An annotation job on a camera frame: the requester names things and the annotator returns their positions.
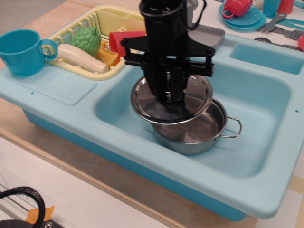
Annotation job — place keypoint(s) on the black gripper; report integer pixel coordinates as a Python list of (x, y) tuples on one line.
[(166, 46)]

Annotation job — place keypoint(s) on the round steel pot lid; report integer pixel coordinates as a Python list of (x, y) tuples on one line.
[(196, 98)]

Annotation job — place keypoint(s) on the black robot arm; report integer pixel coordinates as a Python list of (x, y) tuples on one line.
[(161, 6)]

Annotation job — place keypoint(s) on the grey toy faucet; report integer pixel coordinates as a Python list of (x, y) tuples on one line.
[(209, 36)]

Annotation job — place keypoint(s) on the orange toy piece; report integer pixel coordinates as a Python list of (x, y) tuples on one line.
[(104, 54)]

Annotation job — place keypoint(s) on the yellow dish drying rack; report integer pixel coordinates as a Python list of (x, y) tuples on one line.
[(107, 19)]

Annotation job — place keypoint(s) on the green toy artichoke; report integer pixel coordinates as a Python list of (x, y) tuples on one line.
[(87, 39)]

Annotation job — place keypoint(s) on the red mug on plates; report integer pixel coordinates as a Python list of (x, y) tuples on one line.
[(236, 8)]

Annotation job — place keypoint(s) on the cream toy bottle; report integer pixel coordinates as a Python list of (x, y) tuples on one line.
[(77, 57)]

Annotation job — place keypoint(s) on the top blue plate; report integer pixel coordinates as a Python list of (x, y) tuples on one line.
[(253, 15)]

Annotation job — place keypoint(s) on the blue plate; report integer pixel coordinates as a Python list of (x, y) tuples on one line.
[(253, 15), (254, 26)]

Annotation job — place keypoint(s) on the bottom blue plate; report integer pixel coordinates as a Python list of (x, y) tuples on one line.
[(254, 26)]

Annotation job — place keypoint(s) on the grey toy fork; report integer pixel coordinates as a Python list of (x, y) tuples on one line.
[(272, 24)]

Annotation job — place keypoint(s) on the blue tumbler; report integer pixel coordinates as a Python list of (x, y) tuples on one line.
[(270, 7)]

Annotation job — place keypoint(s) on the light blue toy sink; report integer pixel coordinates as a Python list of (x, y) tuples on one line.
[(237, 159)]

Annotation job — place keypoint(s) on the teal toy utensil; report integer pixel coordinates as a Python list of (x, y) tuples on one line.
[(293, 23)]

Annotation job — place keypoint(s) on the grey toy spatula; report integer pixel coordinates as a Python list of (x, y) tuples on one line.
[(294, 34)]

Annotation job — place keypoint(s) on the red tumbler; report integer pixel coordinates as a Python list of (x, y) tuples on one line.
[(286, 6)]

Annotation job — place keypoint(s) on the red plate edge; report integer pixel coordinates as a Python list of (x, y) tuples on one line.
[(301, 42)]

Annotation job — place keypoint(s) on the blue plastic cup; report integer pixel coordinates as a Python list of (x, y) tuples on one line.
[(24, 52)]

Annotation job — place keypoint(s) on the orange tape piece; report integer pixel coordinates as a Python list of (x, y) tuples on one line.
[(33, 214)]

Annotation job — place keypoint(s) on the steel pot with handles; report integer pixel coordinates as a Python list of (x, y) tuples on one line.
[(197, 135)]

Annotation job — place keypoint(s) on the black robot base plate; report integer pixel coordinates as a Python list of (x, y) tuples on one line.
[(24, 224)]

